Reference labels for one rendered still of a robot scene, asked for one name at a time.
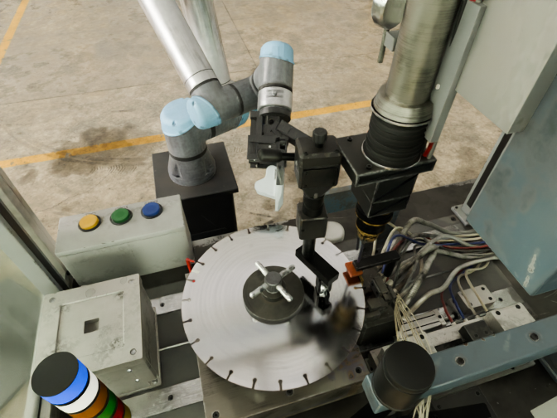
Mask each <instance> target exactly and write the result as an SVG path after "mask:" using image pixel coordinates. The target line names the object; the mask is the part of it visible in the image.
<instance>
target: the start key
mask: <svg viewBox="0 0 557 418"><path fill-rule="evenodd" d="M129 217H130V214H129V211H128V210H127V209H125V208H119V209H117V210H115V211H114V212H113V213H112V215H111V218H112V220H113V222H116V223H121V222H124V221H126V220H128V219H129Z"/></svg>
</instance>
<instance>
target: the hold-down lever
mask: <svg viewBox="0 0 557 418"><path fill-rule="evenodd" d="M257 157H258V160H259V161H260V162H262V163H279V162H281V161H294V157H295V153H283V152H282V151H280V150H279V149H273V148H261V149H260V150H259V151H258V153H257Z"/></svg>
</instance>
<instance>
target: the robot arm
mask: <svg viewBox="0 0 557 418"><path fill-rule="evenodd" d="M179 2H180V5H181V8H182V12H181V10H180V8H179V7H178V5H177V3H176V1H175V0H138V3H139V5H140V6H141V8H142V10H143V12H144V13H145V15H146V17H147V19H148V20H149V22H150V24H151V26H152V28H153V30H154V31H155V33H156V35H157V37H158V39H159V41H160V42H161V43H162V46H163V48H164V50H165V52H166V53H167V55H168V57H169V59H170V60H171V62H172V64H173V66H174V67H175V69H176V71H177V74H178V75H179V76H180V78H181V80H182V82H183V84H184V86H185V87H186V89H187V91H188V93H189V95H190V96H191V98H185V99H183V98H180V99H176V100H173V101H172V102H170V103H168V104H167V105H166V106H165V107H164V108H163V109H162V112H161V114H160V120H161V124H162V131H163V133H164V136H165V139H166V143H167V148H168V151H169V154H170V155H169V162H168V172H169V176H170V178H171V179H172V180H173V181H174V182H175V183H177V184H179V185H182V186H188V187H190V186H196V185H200V184H202V183H204V182H207V181H209V180H210V179H211V178H212V177H213V176H214V174H215V173H216V162H215V159H214V158H213V157H212V155H211V153H210V151H209V150H208V148H207V146H206V140H209V139H212V138H214V137H216V136H218V135H221V134H223V133H226V132H228V131H230V130H232V129H237V128H238V127H239V126H241V125H242V124H244V123H245V122H246V121H247V119H248V118H249V112H250V119H251V121H250V135H248V145H247V159H249V163H250V168H261V169H266V176H265V177H264V178H262V179H260V180H258V181H257V182H256V183H255V185H254V188H255V190H256V192H257V193H258V194H259V195H262V196H265V197H270V198H273V199H275V211H279V209H280V207H281V206H282V205H283V190H284V172H285V168H286V167H287V161H281V162H279V163H262V162H260V161H259V160H258V157H257V153H258V151H259V150H260V149H261V148H273V149H279V150H280V151H282V152H283V153H286V152H287V151H288V143H290V144H292V145H293V146H295V140H296V139H297V138H301V137H310V136H308V135H307V134H305V133H304V132H302V131H301V130H299V129H297V128H295V127H293V126H292V125H291V124H289V122H290V120H291V113H292V107H293V66H294V62H293V48H292V47H291V46H290V45H289V44H288V43H286V42H283V41H269V42H266V43H265V44H263V46H262V47H261V51H260V56H259V66H258V67H257V68H256V69H255V71H254V72H253V74H252V75H251V76H249V77H247V78H244V79H242V80H238V81H236V82H234V81H233V80H231V79H230V74H229V70H228V66H227V62H226V58H225V51H224V47H223V43H222V40H221V35H220V28H219V24H218V21H217V16H216V10H215V5H214V2H213V0H179ZM275 169H276V170H275ZM275 176H276V179H275Z"/></svg>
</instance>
